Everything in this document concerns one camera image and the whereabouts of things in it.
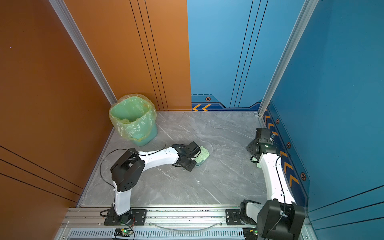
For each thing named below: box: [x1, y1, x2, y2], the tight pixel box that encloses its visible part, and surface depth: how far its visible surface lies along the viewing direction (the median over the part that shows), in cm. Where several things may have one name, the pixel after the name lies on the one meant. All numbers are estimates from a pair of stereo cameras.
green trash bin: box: [110, 96, 158, 147], surface depth 91 cm
